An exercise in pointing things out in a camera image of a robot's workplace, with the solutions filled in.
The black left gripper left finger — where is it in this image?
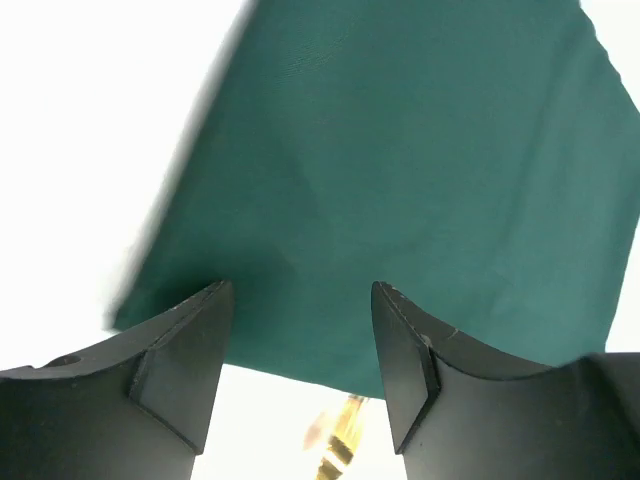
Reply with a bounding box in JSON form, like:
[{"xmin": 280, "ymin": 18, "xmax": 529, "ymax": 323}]
[{"xmin": 1, "ymin": 282, "xmax": 234, "ymax": 480}]

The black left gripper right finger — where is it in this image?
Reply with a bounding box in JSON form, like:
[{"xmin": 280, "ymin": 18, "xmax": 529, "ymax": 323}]
[{"xmin": 371, "ymin": 282, "xmax": 639, "ymax": 479}]

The gold fork with dark handle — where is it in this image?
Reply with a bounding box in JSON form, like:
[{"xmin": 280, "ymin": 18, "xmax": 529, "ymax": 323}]
[{"xmin": 302, "ymin": 394, "xmax": 369, "ymax": 480}]

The dark green cloth placemat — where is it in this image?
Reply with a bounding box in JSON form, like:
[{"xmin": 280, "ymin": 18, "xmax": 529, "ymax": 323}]
[{"xmin": 113, "ymin": 1, "xmax": 639, "ymax": 398}]

